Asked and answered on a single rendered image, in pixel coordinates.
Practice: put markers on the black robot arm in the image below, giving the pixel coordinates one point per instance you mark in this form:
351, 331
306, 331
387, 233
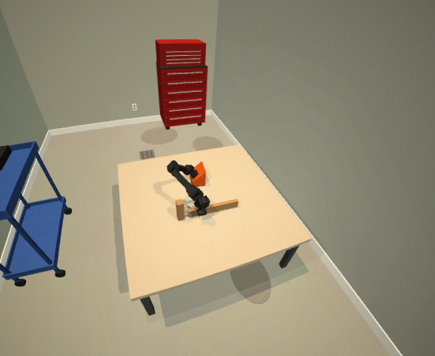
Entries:
192, 191

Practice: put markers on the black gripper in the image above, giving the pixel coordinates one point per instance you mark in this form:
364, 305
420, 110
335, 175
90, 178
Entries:
200, 211

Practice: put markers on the wooden rail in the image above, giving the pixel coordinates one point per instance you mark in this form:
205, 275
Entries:
220, 206

